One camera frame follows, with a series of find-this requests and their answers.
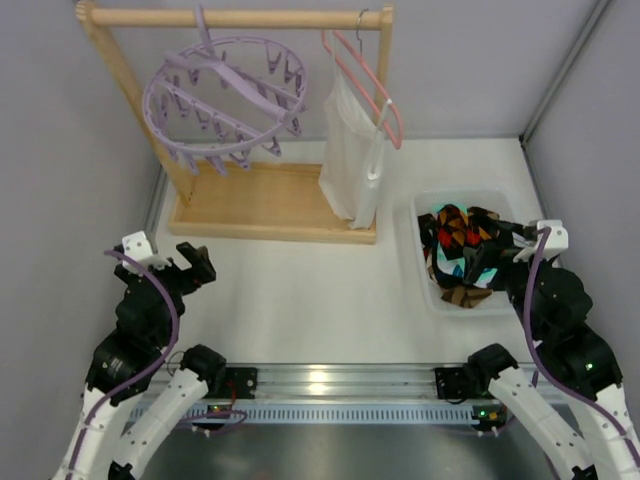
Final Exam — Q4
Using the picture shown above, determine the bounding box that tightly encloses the pink clothes hanger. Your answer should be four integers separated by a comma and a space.
320, 28, 404, 150

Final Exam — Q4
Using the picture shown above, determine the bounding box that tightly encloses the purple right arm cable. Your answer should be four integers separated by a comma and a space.
439, 225, 640, 480

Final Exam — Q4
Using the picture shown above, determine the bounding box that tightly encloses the wooden clothes rack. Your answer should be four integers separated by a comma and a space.
75, 1, 394, 244

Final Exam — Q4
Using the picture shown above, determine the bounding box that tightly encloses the teal patterned sock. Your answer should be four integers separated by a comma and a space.
430, 245, 498, 289

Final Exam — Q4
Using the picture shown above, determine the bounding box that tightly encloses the white plastic basket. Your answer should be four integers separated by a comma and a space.
408, 185, 520, 318

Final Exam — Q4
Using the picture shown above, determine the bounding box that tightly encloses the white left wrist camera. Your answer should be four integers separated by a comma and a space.
121, 230, 172, 276

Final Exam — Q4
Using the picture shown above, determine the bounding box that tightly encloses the red argyle sock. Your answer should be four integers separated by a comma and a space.
436, 204, 483, 260

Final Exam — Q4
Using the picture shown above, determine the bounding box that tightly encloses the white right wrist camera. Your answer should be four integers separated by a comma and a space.
513, 219, 569, 263

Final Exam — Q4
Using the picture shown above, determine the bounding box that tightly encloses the white hanging cloth bag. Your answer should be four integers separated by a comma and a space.
318, 72, 384, 229

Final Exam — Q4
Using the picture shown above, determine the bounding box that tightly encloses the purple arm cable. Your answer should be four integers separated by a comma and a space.
439, 225, 640, 480
64, 248, 248, 476

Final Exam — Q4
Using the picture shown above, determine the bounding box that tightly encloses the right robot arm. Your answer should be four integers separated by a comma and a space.
463, 220, 639, 479

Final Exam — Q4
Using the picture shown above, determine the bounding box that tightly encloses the purple round clip hanger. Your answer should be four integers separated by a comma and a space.
142, 6, 308, 175

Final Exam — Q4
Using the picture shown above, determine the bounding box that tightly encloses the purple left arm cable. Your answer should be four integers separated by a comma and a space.
64, 248, 248, 476

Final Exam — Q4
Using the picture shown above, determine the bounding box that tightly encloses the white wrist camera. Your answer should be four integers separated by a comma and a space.
121, 230, 172, 276
513, 219, 569, 263

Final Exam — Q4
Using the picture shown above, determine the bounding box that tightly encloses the brown tan argyle sock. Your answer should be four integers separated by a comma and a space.
417, 213, 440, 260

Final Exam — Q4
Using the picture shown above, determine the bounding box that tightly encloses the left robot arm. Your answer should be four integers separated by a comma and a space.
54, 233, 227, 479

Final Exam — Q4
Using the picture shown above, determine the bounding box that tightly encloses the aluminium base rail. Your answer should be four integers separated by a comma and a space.
79, 362, 626, 426

